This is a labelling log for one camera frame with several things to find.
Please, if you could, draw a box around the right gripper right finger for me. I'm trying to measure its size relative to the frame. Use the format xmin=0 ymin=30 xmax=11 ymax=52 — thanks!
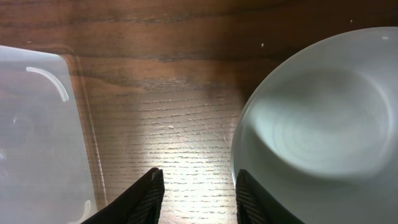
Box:
xmin=236 ymin=169 xmax=303 ymax=224

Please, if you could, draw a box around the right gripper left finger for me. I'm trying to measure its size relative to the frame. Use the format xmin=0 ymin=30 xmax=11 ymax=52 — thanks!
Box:
xmin=82 ymin=167 xmax=165 ymax=224

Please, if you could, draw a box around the grey plastic bowl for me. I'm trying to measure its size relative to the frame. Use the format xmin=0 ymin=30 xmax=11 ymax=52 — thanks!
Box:
xmin=231 ymin=27 xmax=397 ymax=223

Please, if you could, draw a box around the clear plastic container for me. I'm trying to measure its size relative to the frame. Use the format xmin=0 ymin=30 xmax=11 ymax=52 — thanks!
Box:
xmin=1 ymin=46 xmax=97 ymax=223

